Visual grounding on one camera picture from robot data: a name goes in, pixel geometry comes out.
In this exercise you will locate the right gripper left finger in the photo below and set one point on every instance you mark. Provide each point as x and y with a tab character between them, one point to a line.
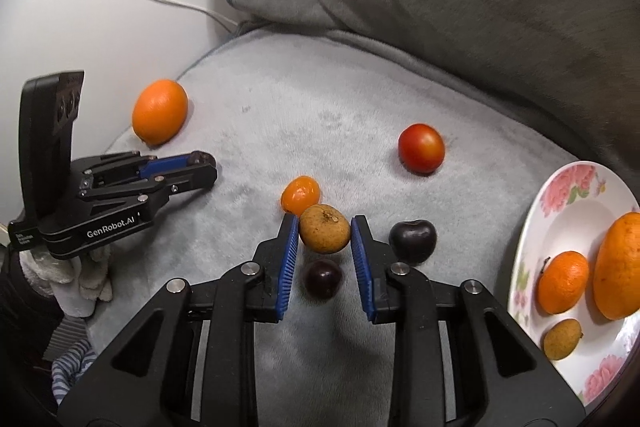
187	357

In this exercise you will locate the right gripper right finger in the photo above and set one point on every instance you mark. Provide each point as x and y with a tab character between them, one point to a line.
460	359

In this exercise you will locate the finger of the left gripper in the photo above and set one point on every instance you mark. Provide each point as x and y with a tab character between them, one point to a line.
158	166
199	177

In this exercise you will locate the brown longan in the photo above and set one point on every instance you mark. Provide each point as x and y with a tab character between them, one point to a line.
323	229
562	339

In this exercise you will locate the small orange kumquat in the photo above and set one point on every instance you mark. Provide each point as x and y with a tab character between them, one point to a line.
300	194

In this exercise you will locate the small mandarin orange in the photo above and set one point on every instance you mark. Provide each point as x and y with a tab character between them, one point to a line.
562	282

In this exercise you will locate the dark cherry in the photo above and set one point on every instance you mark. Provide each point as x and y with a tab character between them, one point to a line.
414	241
322	279

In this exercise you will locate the large round orange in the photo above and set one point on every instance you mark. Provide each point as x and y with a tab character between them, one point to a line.
616	275

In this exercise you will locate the left gloved hand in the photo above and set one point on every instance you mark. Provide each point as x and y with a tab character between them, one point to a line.
77	284

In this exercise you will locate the oval orange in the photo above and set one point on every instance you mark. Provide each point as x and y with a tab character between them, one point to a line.
160	112

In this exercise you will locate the striped sleeve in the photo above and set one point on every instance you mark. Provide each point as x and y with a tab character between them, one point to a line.
70	353

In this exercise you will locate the grey fleece seat blanket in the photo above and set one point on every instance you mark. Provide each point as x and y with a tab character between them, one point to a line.
273	105

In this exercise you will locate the white floral plate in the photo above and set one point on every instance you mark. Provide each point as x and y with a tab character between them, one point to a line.
572	212

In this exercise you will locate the red tomato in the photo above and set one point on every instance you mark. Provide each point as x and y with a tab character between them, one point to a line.
421	148

